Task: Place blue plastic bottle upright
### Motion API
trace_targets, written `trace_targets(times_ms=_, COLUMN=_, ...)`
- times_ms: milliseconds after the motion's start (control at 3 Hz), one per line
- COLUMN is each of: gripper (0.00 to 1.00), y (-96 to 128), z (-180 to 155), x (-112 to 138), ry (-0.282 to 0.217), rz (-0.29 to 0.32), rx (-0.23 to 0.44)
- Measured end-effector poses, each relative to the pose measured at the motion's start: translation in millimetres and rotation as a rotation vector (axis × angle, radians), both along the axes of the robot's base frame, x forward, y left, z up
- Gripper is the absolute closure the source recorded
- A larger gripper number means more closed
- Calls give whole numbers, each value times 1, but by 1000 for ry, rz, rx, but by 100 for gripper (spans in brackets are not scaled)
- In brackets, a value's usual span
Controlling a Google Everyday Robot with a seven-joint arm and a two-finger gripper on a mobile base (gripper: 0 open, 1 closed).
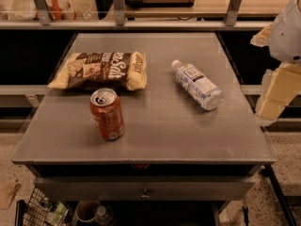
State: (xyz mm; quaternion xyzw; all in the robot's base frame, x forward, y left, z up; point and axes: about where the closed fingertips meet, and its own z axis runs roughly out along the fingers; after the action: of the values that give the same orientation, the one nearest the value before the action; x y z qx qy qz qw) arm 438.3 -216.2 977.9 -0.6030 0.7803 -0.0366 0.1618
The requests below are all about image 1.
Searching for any grey table drawer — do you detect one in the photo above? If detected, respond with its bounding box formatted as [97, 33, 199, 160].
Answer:
[35, 176, 255, 202]

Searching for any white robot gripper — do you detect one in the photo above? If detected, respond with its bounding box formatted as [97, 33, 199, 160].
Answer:
[250, 0, 301, 121]

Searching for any green package in basket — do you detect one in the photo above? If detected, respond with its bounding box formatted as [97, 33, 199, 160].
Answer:
[45, 202, 69, 226]

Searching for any wire basket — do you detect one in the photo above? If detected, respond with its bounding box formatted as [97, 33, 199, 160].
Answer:
[20, 187, 50, 226]

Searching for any brown cup under table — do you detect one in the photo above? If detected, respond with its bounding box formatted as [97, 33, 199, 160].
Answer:
[73, 201, 100, 226]

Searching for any white orange plastic bag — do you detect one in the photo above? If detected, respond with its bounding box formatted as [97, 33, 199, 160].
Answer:
[6, 0, 76, 21]

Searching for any red soda can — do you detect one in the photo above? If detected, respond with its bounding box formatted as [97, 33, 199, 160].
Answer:
[90, 88, 124, 140]

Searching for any brown yellow chips bag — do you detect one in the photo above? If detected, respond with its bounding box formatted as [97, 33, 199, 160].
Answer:
[48, 52, 147, 91]

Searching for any clear blue plastic water bottle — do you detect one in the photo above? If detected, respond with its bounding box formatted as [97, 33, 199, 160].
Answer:
[171, 60, 223, 111]

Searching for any bottle under table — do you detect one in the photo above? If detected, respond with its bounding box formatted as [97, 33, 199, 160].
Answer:
[95, 205, 116, 226]

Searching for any metal shelf rail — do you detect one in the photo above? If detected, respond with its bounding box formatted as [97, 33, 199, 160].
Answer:
[0, 20, 271, 31]

